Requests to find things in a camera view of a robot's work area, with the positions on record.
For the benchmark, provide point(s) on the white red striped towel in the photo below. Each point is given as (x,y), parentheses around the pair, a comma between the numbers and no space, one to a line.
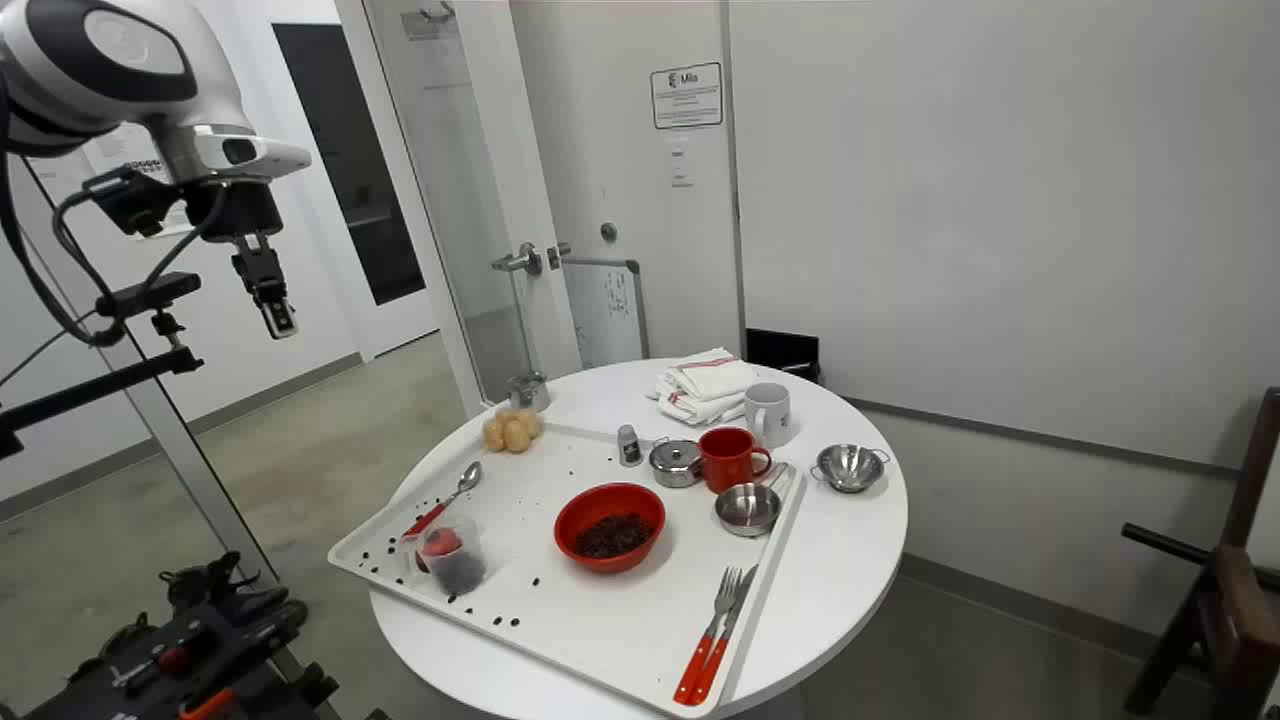
(700,381)

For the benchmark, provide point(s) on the black camera stand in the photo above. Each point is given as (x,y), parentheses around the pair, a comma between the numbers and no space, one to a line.
(92,387)

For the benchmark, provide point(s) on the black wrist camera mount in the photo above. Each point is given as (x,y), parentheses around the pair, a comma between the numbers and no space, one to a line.
(130,200)

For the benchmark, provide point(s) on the bread piece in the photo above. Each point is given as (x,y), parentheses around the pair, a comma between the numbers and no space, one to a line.
(512,430)

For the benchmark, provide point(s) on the orange bowl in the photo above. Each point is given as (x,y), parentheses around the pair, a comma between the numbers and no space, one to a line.
(569,545)

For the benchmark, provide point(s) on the small lidded steel dish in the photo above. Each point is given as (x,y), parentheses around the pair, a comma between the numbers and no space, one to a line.
(673,460)

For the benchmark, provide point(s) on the metal door lever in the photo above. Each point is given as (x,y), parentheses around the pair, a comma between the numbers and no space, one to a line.
(593,256)
(518,263)

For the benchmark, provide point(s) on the white plastic tray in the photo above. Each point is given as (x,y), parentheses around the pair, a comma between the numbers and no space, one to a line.
(563,624)

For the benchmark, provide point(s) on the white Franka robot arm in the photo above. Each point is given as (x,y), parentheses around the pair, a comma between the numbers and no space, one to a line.
(82,66)

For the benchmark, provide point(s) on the heap of dark beans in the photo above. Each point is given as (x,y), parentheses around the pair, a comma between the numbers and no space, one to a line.
(608,537)

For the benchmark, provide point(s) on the small steel bowl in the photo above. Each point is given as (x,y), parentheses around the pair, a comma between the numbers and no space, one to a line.
(744,508)
(850,467)

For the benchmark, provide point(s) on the black bar camera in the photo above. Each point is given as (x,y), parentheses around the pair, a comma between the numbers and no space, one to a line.
(147,295)

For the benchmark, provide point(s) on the small metal shaker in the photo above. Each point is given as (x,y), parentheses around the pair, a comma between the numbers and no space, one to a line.
(631,447)

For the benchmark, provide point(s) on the dark wooden chair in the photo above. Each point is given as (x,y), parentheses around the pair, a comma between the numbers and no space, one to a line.
(1233,612)

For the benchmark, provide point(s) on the white wall sign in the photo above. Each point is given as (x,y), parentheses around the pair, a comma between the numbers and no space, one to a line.
(686,96)

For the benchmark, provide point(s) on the dark window pane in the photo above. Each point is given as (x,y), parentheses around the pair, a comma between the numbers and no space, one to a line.
(349,174)

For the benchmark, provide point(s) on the steel pot with lid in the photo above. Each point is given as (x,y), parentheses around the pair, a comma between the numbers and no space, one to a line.
(528,392)

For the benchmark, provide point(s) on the red mug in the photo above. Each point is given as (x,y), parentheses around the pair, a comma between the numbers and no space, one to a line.
(725,460)

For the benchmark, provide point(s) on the clear plastic jar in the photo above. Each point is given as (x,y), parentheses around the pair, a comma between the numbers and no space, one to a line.
(461,572)

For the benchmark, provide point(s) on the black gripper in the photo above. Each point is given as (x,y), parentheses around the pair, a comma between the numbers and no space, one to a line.
(235,209)

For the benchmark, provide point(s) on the aluminium frame bar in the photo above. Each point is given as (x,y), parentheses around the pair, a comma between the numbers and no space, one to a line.
(182,447)

